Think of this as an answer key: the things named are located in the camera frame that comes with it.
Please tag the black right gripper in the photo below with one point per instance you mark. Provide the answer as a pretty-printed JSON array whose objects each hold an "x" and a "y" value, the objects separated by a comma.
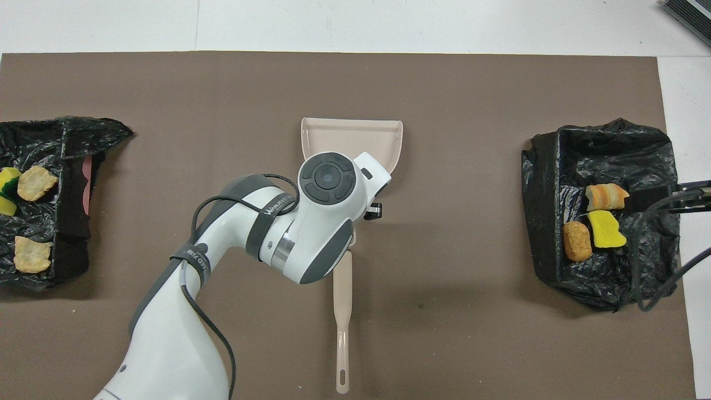
[{"x": 655, "y": 200}]

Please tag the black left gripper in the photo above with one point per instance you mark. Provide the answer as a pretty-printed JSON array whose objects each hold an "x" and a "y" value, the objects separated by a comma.
[{"x": 375, "y": 211}]

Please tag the striped croissant piece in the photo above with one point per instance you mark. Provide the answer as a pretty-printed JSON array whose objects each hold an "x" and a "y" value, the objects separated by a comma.
[
  {"x": 36, "y": 183},
  {"x": 606, "y": 197},
  {"x": 31, "y": 254}
]

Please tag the plain yellow sponge piece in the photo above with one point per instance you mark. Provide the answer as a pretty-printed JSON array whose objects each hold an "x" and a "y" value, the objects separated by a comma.
[{"x": 606, "y": 230}]

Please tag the beige plastic dustpan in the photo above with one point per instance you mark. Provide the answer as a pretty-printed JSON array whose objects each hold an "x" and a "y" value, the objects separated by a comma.
[{"x": 383, "y": 139}]

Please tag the beige hand brush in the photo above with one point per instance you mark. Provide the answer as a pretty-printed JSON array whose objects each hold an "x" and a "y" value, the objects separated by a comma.
[{"x": 343, "y": 289}]

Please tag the brown peanut shaped bread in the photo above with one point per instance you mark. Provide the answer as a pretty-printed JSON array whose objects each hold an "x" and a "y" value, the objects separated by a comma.
[{"x": 577, "y": 241}]

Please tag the green and yellow sponge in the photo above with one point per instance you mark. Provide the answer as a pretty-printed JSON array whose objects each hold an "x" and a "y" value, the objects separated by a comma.
[{"x": 10, "y": 178}]

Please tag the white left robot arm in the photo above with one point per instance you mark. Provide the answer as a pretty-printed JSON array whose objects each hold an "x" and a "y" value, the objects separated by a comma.
[{"x": 311, "y": 239}]

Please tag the black bag lined pink bin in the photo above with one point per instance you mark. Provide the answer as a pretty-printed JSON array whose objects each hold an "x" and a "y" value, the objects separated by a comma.
[{"x": 72, "y": 233}]

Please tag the brown table mat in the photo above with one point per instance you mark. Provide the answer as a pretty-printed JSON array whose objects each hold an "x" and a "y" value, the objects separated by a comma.
[{"x": 472, "y": 333}]

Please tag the dark ridged panel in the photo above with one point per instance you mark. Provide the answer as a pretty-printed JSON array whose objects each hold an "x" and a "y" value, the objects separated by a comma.
[{"x": 691, "y": 16}]

